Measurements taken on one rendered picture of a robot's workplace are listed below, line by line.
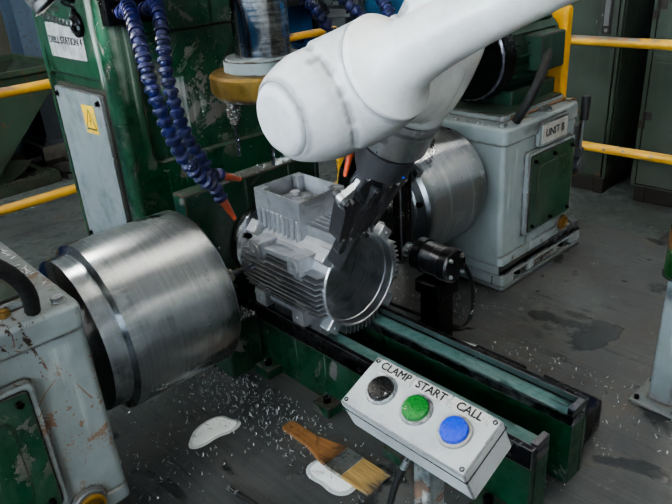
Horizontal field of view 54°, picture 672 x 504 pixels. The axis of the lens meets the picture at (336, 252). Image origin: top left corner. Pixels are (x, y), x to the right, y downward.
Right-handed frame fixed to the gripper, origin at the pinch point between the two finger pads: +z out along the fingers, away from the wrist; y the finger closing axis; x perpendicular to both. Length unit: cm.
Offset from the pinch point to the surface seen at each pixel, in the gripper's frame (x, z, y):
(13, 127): -334, 265, -81
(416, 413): 27.2, -11.8, 18.2
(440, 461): 32.3, -12.6, 20.4
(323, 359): 6.1, 21.6, 1.2
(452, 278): 10.6, 6.0, -18.1
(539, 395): 33.2, 2.3, -10.2
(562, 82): -15, 0, -83
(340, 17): -337, 224, -383
